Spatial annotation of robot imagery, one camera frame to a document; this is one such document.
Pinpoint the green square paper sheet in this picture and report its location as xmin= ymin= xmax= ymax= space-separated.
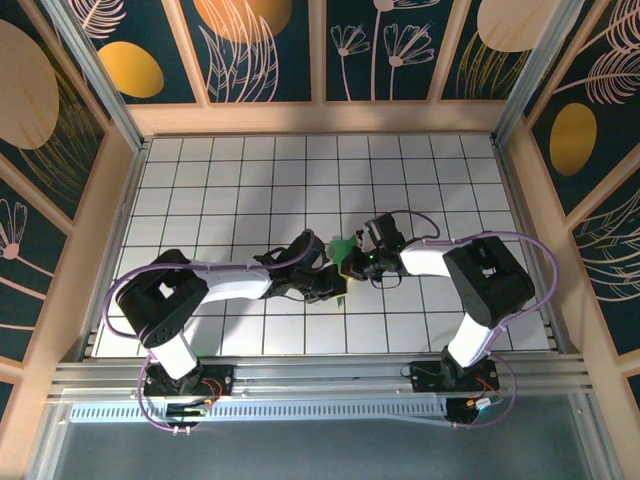
xmin=327 ymin=233 xmax=362 ymax=309

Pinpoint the grey metal sheet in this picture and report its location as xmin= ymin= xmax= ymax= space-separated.
xmin=29 ymin=417 xmax=609 ymax=480

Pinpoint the white gridded table mat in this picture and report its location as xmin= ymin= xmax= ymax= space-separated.
xmin=92 ymin=134 xmax=556 ymax=357

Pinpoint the black electronics module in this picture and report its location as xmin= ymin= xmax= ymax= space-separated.
xmin=443 ymin=394 xmax=505 ymax=430
xmin=164 ymin=398 xmax=214 ymax=435

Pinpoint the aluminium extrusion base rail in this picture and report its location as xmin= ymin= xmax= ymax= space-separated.
xmin=47 ymin=352 xmax=596 ymax=404

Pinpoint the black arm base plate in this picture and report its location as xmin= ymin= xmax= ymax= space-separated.
xmin=143 ymin=363 xmax=236 ymax=399
xmin=408 ymin=360 xmax=501 ymax=395

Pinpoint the grey slotted cable duct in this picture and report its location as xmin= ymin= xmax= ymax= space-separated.
xmin=68 ymin=399 xmax=451 ymax=425

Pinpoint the aluminium table side rail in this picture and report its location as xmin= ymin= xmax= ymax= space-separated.
xmin=492 ymin=139 xmax=576 ymax=354
xmin=79 ymin=142 xmax=151 ymax=361

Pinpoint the aluminium corner post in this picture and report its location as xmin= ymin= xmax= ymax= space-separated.
xmin=491 ymin=0 xmax=589 ymax=146
xmin=42 ymin=0 xmax=151 ymax=154

